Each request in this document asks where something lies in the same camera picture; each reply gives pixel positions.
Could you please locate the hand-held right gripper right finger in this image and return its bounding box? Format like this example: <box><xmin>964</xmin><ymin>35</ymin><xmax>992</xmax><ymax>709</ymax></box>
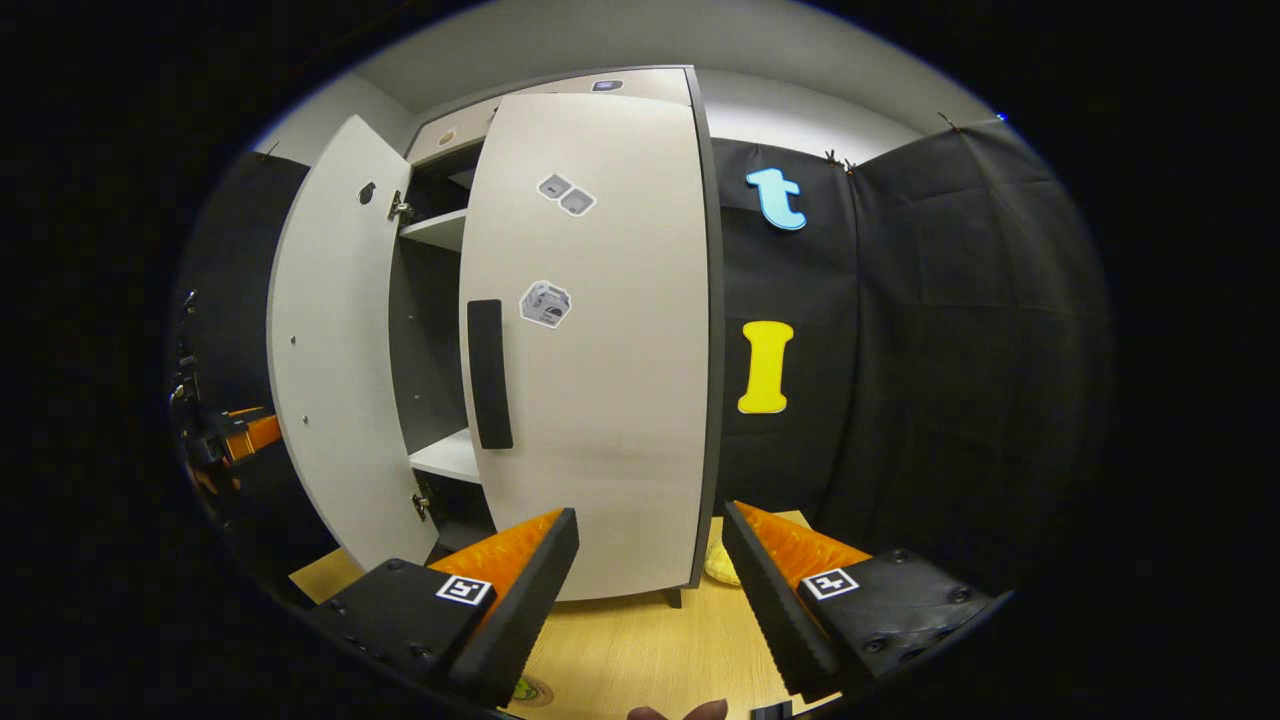
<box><xmin>722</xmin><ymin>500</ymin><xmax>996</xmax><ymax>706</ymax></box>

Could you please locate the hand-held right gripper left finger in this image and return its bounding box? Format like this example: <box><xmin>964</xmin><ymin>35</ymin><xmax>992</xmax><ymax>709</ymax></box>
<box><xmin>300</xmin><ymin>507</ymin><xmax>581</xmax><ymax>709</ymax></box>

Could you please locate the white cabinet door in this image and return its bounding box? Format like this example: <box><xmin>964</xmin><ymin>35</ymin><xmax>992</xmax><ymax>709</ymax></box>
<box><xmin>267</xmin><ymin>113</ymin><xmax>441</xmax><ymax>573</ymax></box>
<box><xmin>458</xmin><ymin>92</ymin><xmax>713</xmax><ymax>603</ymax></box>

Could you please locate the white and grey cabinet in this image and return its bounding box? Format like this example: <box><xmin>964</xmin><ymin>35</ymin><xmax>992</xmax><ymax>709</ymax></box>
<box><xmin>265</xmin><ymin>65</ymin><xmax>726</xmax><ymax>611</ymax></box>

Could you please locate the yellow toy corn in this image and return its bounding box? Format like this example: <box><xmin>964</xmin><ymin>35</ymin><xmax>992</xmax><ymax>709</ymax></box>
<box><xmin>704</xmin><ymin>543</ymin><xmax>746</xmax><ymax>587</ymax></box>

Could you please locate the black backdrop cloth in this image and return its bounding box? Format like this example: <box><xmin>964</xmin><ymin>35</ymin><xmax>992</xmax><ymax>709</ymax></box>
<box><xmin>710</xmin><ymin>118</ymin><xmax>1116</xmax><ymax>596</ymax></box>

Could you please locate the black door handle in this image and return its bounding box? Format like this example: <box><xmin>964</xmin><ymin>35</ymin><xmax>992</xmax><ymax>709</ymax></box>
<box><xmin>467</xmin><ymin>298</ymin><xmax>514</xmax><ymax>451</ymax></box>

